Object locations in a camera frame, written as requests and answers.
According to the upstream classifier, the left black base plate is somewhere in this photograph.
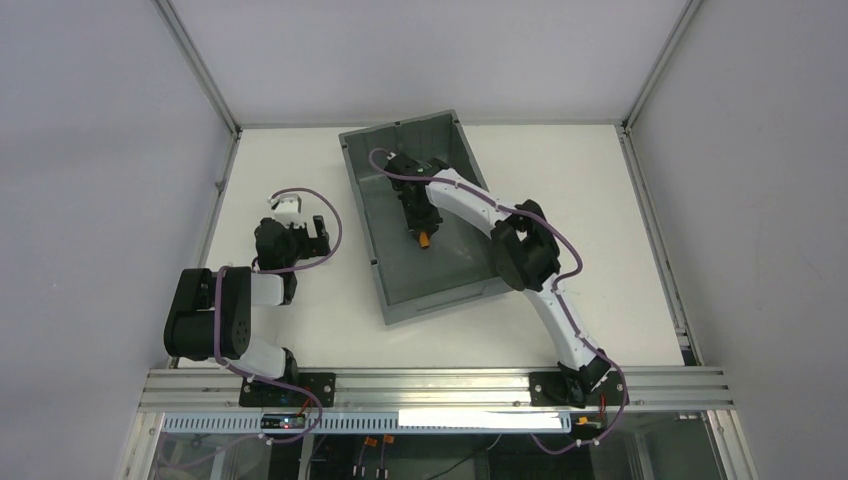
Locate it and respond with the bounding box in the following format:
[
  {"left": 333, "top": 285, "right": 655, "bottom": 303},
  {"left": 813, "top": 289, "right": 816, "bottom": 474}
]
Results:
[{"left": 238, "top": 371, "right": 337, "bottom": 408}]

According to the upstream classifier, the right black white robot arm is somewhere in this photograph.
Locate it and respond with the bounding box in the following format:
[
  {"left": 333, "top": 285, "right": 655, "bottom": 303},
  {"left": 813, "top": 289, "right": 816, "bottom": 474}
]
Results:
[{"left": 379, "top": 150, "right": 613, "bottom": 407}]

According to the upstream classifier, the aluminium front rail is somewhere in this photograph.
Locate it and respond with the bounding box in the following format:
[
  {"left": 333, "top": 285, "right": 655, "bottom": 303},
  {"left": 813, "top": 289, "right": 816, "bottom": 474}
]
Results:
[{"left": 138, "top": 367, "right": 735, "bottom": 413}]

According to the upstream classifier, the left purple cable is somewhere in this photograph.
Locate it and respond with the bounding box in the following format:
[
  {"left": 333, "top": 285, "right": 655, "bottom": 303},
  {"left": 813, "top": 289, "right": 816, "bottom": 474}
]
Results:
[{"left": 213, "top": 187, "right": 344, "bottom": 372}]

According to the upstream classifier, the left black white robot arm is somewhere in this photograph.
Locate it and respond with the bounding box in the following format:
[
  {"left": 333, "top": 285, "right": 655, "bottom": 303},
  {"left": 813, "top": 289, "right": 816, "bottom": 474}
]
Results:
[{"left": 163, "top": 215, "right": 331, "bottom": 385}]

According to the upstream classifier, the purple cable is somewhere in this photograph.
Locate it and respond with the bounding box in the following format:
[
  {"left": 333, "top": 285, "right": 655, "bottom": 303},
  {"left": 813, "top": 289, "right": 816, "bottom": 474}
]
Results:
[
  {"left": 213, "top": 187, "right": 344, "bottom": 372},
  {"left": 368, "top": 147, "right": 629, "bottom": 458}
]

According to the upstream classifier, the grey slotted cable duct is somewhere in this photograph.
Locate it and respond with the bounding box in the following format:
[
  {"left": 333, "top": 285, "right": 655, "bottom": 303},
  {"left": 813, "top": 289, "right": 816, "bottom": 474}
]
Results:
[{"left": 162, "top": 409, "right": 572, "bottom": 435}]

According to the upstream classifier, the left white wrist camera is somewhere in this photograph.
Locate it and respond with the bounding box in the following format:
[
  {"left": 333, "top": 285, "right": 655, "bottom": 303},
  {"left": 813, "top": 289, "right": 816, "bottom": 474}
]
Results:
[{"left": 268, "top": 194, "right": 304, "bottom": 228}]

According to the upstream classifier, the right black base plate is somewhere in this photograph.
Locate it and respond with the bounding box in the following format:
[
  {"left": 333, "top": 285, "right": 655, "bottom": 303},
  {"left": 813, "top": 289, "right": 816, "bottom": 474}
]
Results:
[{"left": 528, "top": 371, "right": 630, "bottom": 408}]

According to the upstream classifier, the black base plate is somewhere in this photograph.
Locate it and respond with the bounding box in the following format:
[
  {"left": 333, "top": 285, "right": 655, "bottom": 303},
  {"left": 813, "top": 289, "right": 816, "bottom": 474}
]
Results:
[
  {"left": 238, "top": 371, "right": 337, "bottom": 408},
  {"left": 528, "top": 371, "right": 630, "bottom": 408}
]

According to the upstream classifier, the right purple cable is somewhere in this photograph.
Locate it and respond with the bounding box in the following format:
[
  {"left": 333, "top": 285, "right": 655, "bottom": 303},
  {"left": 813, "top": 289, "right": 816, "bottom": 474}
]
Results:
[{"left": 368, "top": 147, "right": 629, "bottom": 458}]

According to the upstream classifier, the grey plastic storage bin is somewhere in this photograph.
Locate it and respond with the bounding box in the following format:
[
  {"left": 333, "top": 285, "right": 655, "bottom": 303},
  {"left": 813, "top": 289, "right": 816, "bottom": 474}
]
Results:
[{"left": 339, "top": 110, "right": 511, "bottom": 325}]

